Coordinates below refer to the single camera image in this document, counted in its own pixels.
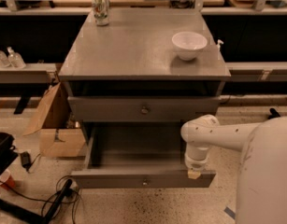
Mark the white pump bottle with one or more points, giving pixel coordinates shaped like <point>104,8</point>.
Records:
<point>219,44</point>

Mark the clear sanitizer bottle right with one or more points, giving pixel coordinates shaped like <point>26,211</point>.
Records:
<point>15,59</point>

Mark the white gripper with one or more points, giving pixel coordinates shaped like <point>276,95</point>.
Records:
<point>195,164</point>

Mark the black bin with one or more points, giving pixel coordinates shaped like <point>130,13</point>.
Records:
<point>7,153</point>

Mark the white ceramic bowl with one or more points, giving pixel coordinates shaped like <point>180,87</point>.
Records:
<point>188,45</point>

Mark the open cardboard box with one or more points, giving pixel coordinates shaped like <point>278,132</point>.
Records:
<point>59,136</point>

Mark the clear sanitizer bottle left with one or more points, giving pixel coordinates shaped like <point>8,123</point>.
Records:
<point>4,62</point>

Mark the black power adapter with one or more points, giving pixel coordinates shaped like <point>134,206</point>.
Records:
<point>25,160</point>

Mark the grey drawer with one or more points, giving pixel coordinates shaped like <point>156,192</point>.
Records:
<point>140,109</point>
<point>124,155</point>

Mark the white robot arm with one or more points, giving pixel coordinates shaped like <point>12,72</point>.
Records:
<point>262,178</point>

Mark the black stand base bar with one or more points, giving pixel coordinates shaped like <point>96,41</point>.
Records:
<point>30,217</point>

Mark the clear sanitizer bottle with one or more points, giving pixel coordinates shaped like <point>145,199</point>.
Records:
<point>4,62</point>
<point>15,59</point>

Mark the grey top drawer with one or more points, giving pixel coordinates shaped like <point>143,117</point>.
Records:
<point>140,109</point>

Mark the grey wooden drawer cabinet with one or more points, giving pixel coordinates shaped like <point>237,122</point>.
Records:
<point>133,56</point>

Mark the red plastic cup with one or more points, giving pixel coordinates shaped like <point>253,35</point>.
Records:
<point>6,180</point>

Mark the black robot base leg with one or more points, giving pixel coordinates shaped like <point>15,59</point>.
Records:
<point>273,113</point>

